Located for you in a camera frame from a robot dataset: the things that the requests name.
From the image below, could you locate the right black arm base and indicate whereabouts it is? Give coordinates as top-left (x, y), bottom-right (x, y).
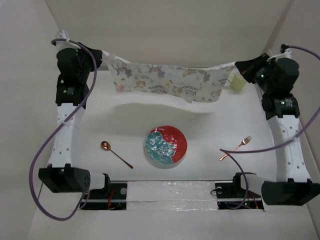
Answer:
top-left (210, 172), bottom-right (264, 210)

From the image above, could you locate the floral white cloth napkin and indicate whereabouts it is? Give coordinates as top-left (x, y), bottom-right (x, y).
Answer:
top-left (102, 51), bottom-right (236, 103)

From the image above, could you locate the pale yellow mug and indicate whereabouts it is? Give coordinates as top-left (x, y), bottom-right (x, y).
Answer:
top-left (228, 71), bottom-right (247, 91)

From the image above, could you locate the copper spoon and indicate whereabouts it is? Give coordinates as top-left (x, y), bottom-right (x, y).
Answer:
top-left (100, 141), bottom-right (134, 169)

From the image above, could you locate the red and teal plate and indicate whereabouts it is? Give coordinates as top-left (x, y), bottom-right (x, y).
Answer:
top-left (144, 125), bottom-right (188, 169)

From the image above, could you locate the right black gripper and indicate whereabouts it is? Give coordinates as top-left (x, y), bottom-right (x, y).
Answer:
top-left (234, 53), bottom-right (274, 93)

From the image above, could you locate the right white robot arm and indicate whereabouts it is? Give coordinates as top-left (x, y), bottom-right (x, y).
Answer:
top-left (231, 54), bottom-right (320, 206)

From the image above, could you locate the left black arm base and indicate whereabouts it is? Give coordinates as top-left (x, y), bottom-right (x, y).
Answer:
top-left (79, 181), bottom-right (128, 211)

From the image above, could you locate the copper fork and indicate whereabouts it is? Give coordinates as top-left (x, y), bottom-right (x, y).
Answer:
top-left (219, 136), bottom-right (252, 161)

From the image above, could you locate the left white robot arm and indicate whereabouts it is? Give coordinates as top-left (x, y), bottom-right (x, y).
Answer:
top-left (38, 48), bottom-right (112, 199)

